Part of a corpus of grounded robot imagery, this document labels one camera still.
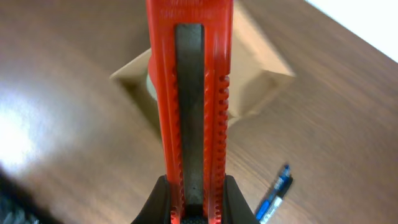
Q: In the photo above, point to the beige masking tape roll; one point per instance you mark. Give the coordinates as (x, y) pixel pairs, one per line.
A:
(151, 88)

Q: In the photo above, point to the blue pen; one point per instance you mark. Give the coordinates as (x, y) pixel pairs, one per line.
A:
(282, 177)

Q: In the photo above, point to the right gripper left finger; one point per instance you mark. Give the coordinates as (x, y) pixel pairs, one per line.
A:
(156, 209)

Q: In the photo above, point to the orange utility knife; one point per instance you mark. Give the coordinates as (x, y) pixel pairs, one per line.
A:
(189, 66)

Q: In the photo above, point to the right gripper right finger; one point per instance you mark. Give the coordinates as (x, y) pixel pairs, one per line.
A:
(235, 209)

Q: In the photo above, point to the black white marker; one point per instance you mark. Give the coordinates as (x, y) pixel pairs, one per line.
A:
(278, 199)

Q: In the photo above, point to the cardboard box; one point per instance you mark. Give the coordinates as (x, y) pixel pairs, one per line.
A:
(258, 73)

